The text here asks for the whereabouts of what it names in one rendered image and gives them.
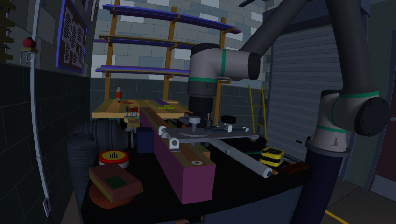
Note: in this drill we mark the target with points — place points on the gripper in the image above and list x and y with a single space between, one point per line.
201 106

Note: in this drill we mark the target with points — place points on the grey lock knob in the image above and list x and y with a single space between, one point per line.
195 121

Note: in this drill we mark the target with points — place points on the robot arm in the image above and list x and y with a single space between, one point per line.
346 46

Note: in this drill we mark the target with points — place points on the black knob white stem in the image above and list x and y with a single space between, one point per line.
228 120

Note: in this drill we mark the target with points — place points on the grey flip stop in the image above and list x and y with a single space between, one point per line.
213 136

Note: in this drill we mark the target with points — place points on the red router bit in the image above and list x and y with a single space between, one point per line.
131 112
135 112

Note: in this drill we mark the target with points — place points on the magenta router fence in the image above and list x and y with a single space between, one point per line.
188 176

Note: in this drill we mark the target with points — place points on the black round knob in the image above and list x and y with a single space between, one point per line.
261 143

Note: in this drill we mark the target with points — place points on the grey router bit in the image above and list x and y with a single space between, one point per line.
127 112

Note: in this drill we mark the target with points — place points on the brown wooden block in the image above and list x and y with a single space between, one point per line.
294 168

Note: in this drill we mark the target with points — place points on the grey box orange label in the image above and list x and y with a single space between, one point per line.
184 118

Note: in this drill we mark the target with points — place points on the olive board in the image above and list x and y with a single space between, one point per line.
169 107

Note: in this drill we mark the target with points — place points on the purple board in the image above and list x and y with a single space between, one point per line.
161 102

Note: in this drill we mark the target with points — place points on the yellow ladder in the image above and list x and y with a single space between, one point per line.
258 108

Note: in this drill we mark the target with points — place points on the wooden lumber rack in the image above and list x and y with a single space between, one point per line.
168 58

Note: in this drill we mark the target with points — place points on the dark blue box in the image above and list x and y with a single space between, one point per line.
145 140

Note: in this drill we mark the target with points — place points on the purple long plank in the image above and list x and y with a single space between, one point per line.
145 41
142 70
170 15

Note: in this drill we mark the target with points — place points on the green pencil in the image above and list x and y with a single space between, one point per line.
253 152

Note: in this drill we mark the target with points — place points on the orange white bottle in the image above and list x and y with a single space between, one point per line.
118 94

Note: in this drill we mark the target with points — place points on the yellow tape measure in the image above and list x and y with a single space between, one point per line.
271 156

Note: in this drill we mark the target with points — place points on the striped wooden workbench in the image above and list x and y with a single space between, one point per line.
114 111

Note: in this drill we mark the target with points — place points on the red round tin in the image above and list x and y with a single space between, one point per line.
113 159

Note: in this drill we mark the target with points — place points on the grey roller shutter door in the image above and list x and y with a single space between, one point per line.
303 92

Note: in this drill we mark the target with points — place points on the short steel ruler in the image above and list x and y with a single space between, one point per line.
290 160

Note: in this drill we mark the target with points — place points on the brown round disc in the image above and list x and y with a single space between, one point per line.
102 202

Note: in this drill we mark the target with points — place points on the blue framed notice board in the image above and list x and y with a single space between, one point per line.
71 37

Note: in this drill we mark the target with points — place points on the dark red door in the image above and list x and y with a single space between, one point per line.
385 154

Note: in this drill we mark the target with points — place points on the grey wall conduit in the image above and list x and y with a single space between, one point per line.
34 108

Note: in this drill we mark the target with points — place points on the small wall shelf bracket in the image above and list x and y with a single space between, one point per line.
28 53

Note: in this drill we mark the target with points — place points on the grey wall outlet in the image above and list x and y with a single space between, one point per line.
46 207

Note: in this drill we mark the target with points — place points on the olive wall tool rack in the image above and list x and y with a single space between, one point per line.
6 31

